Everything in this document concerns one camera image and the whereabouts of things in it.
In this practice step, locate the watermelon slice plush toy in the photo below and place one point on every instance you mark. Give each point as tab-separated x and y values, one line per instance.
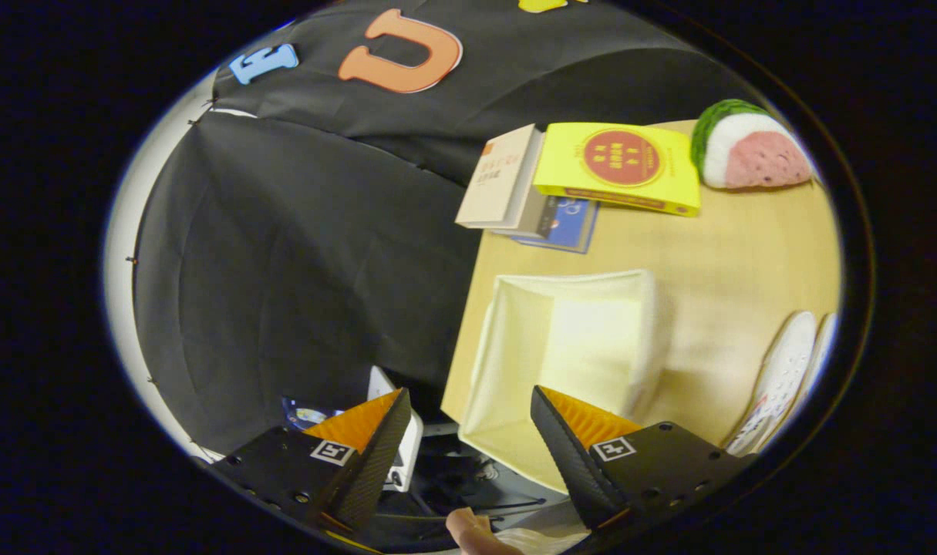
753	150

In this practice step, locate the cream fabric storage box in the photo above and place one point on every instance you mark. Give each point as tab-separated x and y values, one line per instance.
591	339

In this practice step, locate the dark metal frame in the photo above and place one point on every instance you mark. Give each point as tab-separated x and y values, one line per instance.
453	478

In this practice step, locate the white flat device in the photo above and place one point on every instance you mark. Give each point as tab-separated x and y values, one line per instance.
410	455

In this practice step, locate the beige paperback book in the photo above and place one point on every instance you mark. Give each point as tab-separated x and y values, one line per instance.
499	177

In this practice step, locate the blue book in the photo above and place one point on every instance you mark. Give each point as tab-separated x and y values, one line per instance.
572	227

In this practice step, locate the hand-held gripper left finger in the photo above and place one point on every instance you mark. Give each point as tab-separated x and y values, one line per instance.
372	470

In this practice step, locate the white canvas shoe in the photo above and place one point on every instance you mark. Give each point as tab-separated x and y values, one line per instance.
825	347
784	370

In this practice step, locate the yellow book red circle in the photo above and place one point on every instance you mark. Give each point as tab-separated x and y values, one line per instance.
561	166

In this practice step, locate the blue lit screen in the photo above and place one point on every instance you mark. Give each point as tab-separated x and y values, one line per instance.
306	415

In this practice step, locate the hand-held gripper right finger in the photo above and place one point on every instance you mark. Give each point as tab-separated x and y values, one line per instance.
572	470

